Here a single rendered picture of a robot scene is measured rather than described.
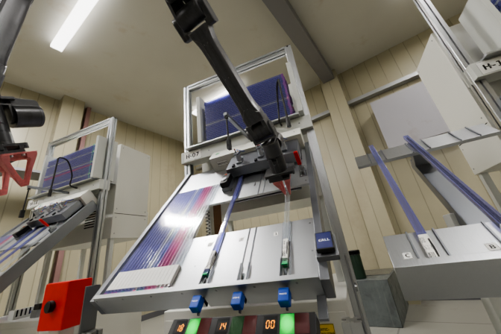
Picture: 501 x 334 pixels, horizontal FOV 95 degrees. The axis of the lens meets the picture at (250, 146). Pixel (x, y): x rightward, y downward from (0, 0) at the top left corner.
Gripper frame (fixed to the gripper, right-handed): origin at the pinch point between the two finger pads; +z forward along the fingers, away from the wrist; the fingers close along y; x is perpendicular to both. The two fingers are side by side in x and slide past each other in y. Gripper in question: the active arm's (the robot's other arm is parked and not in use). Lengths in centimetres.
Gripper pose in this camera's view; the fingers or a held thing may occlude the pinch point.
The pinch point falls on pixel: (287, 191)
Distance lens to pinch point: 83.9
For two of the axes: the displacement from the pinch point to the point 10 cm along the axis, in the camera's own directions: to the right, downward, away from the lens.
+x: -2.0, 3.4, -9.2
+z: 3.5, 9.0, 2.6
